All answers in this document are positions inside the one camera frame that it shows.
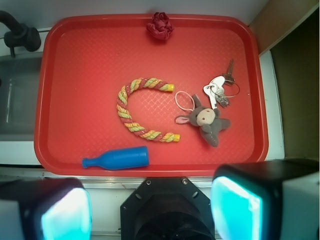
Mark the steel sink basin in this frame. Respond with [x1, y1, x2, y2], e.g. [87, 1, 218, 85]
[0, 52, 43, 141]

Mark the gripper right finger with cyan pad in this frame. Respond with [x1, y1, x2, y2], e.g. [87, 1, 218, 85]
[210, 158, 320, 240]

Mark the blue plastic bottle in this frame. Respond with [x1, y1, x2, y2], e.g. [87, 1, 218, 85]
[81, 146, 150, 171]

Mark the dark red scrunchie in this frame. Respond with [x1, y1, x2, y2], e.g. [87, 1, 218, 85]
[146, 12, 175, 41]

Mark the grey plush donkey keychain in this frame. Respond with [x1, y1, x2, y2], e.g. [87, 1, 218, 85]
[174, 91, 231, 148]

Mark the multicolored twisted rope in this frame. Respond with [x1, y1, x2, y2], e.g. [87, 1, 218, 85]
[116, 77, 181, 144]

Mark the silver key bunch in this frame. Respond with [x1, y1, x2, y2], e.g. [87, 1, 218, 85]
[203, 59, 240, 109]

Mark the red plastic tray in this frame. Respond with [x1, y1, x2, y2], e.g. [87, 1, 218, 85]
[34, 14, 269, 177]

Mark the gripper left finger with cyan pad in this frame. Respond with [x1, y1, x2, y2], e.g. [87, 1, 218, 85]
[0, 178, 92, 240]

